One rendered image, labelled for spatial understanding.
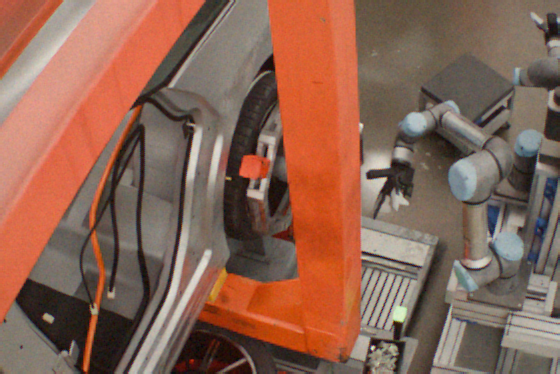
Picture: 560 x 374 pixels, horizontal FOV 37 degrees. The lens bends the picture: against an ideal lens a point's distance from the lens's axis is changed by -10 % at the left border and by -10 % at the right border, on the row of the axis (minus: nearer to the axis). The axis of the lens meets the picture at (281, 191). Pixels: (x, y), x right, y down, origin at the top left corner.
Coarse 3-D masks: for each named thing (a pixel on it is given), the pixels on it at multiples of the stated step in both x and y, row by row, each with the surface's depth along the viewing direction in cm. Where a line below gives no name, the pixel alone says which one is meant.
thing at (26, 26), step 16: (0, 0) 89; (16, 0) 88; (32, 0) 88; (48, 0) 88; (0, 16) 87; (16, 16) 86; (32, 16) 86; (48, 16) 88; (0, 32) 85; (16, 32) 85; (32, 32) 86; (0, 48) 83; (16, 48) 84; (0, 64) 83; (0, 80) 83
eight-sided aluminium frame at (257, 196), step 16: (272, 112) 332; (272, 128) 332; (272, 144) 325; (272, 160) 328; (256, 192) 329; (288, 192) 373; (256, 208) 338; (256, 224) 343; (272, 224) 350; (288, 224) 366
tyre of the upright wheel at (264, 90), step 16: (272, 80) 338; (256, 96) 330; (272, 96) 336; (240, 112) 327; (256, 112) 326; (240, 128) 324; (256, 128) 328; (240, 144) 324; (240, 160) 324; (240, 176) 326; (224, 192) 329; (240, 192) 330; (224, 208) 332; (240, 208) 334; (272, 208) 371; (224, 224) 340; (240, 224) 339
